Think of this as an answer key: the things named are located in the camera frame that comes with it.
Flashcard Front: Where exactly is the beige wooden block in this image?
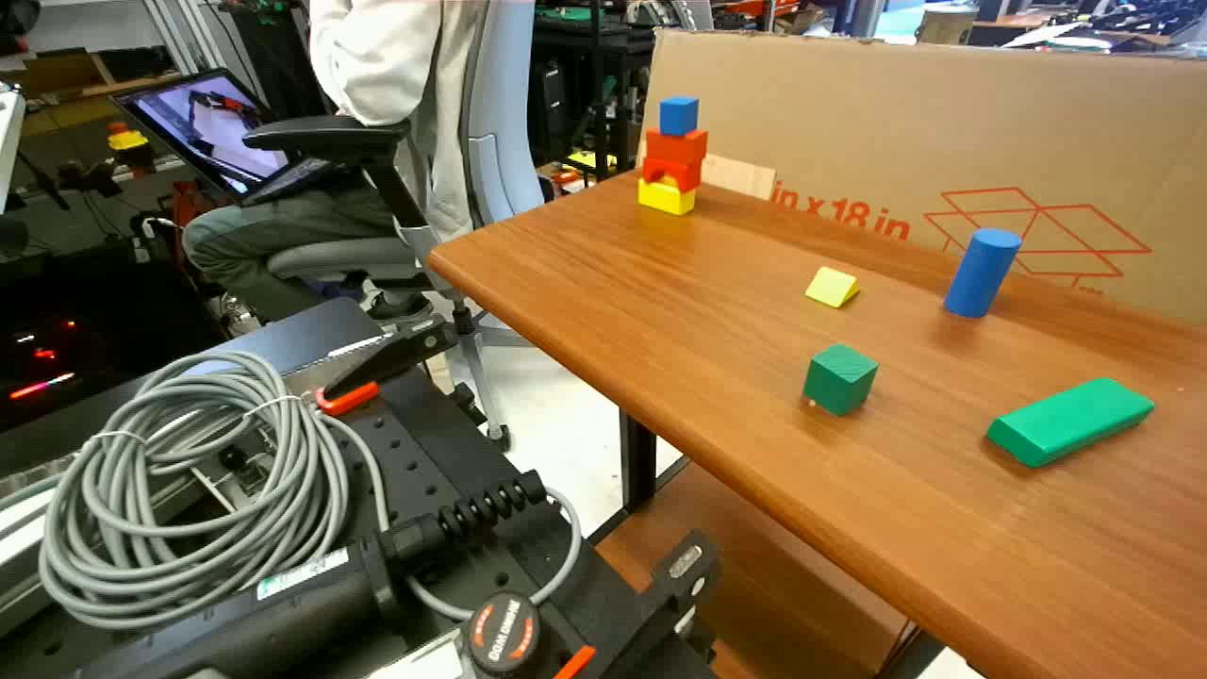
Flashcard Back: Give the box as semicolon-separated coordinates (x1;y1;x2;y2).
700;149;781;202

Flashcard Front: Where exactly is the dark equipment with red lights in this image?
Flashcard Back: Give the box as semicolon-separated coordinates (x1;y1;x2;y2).
0;239;232;437

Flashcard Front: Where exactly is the seated person in white shirt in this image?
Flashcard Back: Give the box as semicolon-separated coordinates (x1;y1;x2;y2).
180;0;488;324

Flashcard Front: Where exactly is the blue wooden cylinder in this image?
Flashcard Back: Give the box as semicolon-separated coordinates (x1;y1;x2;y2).
941;222;1028;320

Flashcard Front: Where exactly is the yellow flat block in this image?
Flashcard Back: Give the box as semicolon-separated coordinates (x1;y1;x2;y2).
804;262;866;313

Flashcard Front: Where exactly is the wooden lower shelf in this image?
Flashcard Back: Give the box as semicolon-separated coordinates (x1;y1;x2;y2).
598;456;916;679

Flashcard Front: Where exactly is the green flat rectangular block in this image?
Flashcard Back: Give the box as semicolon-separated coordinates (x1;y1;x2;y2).
984;374;1157;470

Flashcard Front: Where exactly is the tablet screen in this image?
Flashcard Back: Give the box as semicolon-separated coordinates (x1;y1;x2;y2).
120;68;302;202

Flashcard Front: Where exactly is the red clamp handle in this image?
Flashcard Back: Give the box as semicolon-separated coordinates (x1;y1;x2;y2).
314;377;384;417

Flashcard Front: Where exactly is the grey office chair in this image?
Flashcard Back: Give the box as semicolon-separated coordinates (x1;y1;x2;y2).
243;0;557;333

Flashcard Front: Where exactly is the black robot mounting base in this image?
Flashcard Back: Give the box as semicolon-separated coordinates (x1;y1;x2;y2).
0;294;730;679

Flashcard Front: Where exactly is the coiled grey cable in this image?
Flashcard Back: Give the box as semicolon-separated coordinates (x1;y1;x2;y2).
36;347;384;632

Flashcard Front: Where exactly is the black table leg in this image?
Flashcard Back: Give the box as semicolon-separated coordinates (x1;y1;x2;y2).
617;412;659;514

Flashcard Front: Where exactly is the blue wooden cube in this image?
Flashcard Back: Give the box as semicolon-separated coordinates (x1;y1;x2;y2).
656;94;703;138

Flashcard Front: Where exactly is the orange red wooden block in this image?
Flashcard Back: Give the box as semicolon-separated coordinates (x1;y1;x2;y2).
637;125;715;197

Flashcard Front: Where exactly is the green wooden cube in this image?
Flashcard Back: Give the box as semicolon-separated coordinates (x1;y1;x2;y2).
799;343;884;417

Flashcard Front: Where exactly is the brown cardboard box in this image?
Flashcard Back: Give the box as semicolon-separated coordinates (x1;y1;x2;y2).
637;25;1207;333

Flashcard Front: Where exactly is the black orange round knob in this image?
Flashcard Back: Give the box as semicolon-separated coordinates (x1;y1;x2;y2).
459;593;542;679

